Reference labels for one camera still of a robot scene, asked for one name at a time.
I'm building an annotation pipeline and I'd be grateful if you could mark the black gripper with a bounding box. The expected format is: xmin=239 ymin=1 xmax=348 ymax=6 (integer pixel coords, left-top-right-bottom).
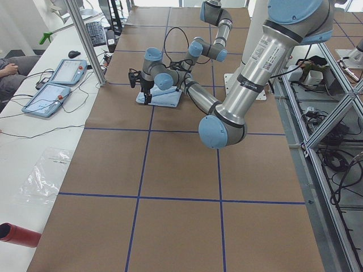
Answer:
xmin=169 ymin=59 xmax=191 ymax=73
xmin=128 ymin=68 xmax=154 ymax=105

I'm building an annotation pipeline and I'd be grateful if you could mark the light blue striped shirt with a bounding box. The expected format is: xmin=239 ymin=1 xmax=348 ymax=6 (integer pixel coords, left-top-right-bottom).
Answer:
xmin=147 ymin=86 xmax=182 ymax=108

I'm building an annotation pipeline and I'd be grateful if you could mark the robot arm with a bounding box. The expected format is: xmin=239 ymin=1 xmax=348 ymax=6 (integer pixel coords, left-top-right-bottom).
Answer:
xmin=128 ymin=1 xmax=334 ymax=149
xmin=169 ymin=1 xmax=233 ymax=73

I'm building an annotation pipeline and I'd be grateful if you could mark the upper teach pendant tablet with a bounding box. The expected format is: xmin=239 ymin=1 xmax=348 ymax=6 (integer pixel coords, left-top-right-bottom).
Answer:
xmin=49 ymin=59 xmax=87 ymax=86

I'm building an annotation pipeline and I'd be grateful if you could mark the teach pendant tablet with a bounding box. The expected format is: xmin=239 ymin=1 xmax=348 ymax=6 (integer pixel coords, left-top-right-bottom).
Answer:
xmin=49 ymin=59 xmax=87 ymax=86
xmin=22 ymin=83 xmax=71 ymax=118

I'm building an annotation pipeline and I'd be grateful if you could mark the black keyboard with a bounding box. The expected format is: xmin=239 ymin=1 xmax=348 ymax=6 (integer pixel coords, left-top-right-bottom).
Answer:
xmin=86 ymin=22 xmax=106 ymax=47

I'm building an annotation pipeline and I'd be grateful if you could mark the black computer mouse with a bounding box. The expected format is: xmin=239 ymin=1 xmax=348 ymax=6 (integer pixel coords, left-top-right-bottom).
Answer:
xmin=68 ymin=50 xmax=81 ymax=59

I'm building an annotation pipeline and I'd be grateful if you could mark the lower teach pendant tablet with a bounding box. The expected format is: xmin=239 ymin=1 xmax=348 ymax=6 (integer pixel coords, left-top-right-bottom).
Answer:
xmin=22 ymin=83 xmax=71 ymax=118

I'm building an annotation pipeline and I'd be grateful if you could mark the seated person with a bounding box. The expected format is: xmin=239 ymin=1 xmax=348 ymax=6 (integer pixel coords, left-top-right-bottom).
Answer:
xmin=1 ymin=55 xmax=41 ymax=111

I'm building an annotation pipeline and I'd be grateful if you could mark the clear plastic bag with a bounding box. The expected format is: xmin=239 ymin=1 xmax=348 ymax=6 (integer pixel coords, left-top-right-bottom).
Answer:
xmin=14 ymin=147 xmax=74 ymax=207

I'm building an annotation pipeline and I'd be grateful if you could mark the red cylinder bottle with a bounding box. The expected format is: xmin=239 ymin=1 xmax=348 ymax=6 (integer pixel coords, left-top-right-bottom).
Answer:
xmin=1 ymin=223 xmax=41 ymax=248

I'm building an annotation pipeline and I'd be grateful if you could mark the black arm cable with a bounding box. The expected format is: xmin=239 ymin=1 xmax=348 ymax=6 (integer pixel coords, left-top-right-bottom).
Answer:
xmin=163 ymin=27 xmax=191 ymax=67

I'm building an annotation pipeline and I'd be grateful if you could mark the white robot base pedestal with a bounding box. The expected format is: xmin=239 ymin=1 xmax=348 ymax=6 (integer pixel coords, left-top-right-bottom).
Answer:
xmin=223 ymin=0 xmax=269 ymax=101

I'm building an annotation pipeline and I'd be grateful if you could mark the aluminium frame post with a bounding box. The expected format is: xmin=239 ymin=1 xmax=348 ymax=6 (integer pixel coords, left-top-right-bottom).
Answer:
xmin=65 ymin=0 xmax=106 ymax=87

